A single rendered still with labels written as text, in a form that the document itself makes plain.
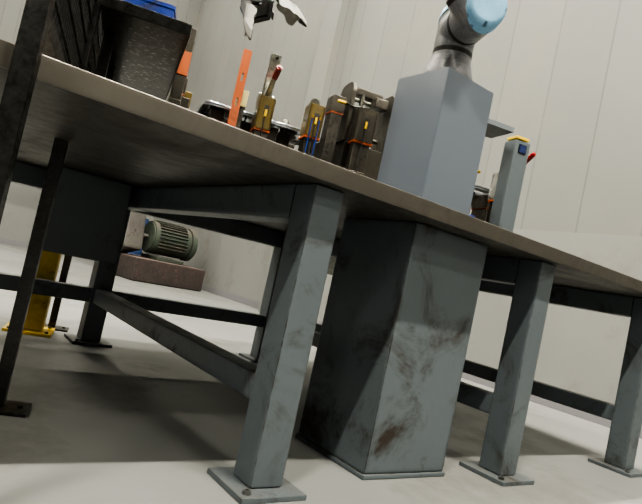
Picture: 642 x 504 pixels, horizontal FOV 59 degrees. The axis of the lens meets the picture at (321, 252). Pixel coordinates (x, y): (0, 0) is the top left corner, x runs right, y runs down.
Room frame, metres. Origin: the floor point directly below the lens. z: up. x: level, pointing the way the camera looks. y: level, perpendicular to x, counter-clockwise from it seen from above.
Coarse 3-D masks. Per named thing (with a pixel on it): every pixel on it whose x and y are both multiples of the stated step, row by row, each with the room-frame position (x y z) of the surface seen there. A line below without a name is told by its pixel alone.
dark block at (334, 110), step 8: (336, 96) 1.98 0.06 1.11; (328, 104) 2.02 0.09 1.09; (336, 104) 1.99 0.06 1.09; (328, 112) 2.01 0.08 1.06; (336, 112) 1.99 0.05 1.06; (328, 120) 2.00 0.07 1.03; (336, 120) 1.99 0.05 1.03; (328, 128) 1.99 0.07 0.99; (336, 128) 2.00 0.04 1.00; (328, 136) 1.99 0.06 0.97; (336, 136) 2.00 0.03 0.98; (320, 144) 2.03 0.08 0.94; (328, 144) 1.99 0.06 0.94; (320, 152) 2.01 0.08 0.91; (328, 152) 1.99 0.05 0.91; (328, 160) 2.00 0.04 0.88
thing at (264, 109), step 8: (264, 96) 1.95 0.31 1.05; (256, 104) 1.99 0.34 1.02; (264, 104) 1.95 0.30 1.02; (272, 104) 1.96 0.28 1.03; (256, 112) 1.96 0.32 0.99; (264, 112) 1.95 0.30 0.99; (272, 112) 1.96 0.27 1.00; (256, 120) 1.95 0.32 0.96; (264, 120) 1.95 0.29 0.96; (256, 128) 1.95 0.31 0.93; (264, 128) 1.96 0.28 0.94; (264, 136) 1.97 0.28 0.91
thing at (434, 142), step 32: (416, 96) 1.59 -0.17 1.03; (448, 96) 1.51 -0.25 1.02; (480, 96) 1.59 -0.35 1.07; (416, 128) 1.56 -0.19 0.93; (448, 128) 1.53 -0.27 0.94; (480, 128) 1.60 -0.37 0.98; (384, 160) 1.65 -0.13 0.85; (416, 160) 1.54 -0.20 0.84; (448, 160) 1.54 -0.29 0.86; (416, 192) 1.52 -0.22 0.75; (448, 192) 1.56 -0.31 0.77
